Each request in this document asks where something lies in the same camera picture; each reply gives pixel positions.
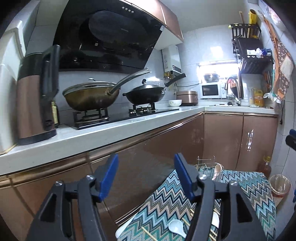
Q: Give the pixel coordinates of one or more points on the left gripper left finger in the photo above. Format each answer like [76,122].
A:
[91,190]

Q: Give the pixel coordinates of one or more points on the chrome sink faucet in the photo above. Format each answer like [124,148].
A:
[232,90]

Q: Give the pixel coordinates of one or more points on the wire utensil basket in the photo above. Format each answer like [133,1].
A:
[206,166]

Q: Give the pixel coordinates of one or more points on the oil bottle on floor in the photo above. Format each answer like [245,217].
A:
[264,166]

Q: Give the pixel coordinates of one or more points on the brown thermos kettle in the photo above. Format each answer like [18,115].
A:
[37,86]

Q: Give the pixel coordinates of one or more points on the black wok with lid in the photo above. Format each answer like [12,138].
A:
[149,93]

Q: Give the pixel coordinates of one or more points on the white bowl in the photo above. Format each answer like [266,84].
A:
[175,102]

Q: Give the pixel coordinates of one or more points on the black range hood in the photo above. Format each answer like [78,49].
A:
[108,36]

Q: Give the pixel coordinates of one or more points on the white microwave oven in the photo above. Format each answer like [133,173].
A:
[213,90]

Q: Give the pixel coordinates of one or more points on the black wall shelf rack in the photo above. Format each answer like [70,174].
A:
[248,48]

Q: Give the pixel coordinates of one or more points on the white ceramic spoon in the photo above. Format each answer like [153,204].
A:
[215,219]

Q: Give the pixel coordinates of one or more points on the black gas stove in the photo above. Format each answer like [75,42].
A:
[117,112]

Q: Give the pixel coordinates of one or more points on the zigzag knitted table mat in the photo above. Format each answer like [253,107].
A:
[168,202]

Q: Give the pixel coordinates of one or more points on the yellow cooking oil bottle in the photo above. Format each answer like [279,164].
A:
[258,98]

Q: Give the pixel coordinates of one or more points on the bronze wok with lid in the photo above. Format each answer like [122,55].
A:
[95,95]

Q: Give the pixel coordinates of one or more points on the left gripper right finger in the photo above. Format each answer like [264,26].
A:
[200,190]

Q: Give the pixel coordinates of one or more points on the plastic jar on floor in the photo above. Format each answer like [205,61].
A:
[280,187]

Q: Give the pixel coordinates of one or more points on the white water heater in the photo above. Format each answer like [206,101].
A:
[171,60]

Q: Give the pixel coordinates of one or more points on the hanging patterned apron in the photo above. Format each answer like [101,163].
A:
[283,64]

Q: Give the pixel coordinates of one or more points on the large pinkish ceramic spoon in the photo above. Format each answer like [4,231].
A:
[217,172]

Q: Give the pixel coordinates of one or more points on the brown rice cooker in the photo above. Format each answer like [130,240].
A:
[188,98]

